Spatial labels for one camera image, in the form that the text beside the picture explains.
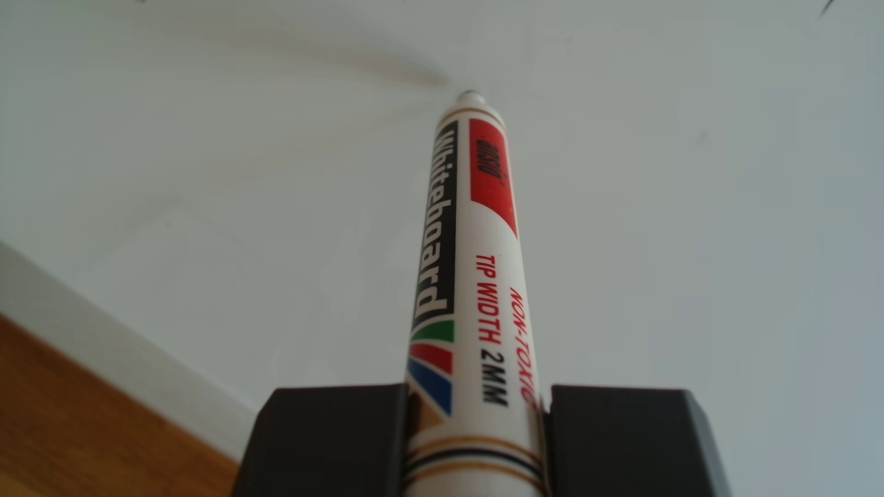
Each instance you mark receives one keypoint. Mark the white whiteboard marker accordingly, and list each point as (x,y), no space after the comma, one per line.
(476,276)

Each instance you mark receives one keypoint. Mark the whiteboard with grey frame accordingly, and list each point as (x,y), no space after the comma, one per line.
(690,207)

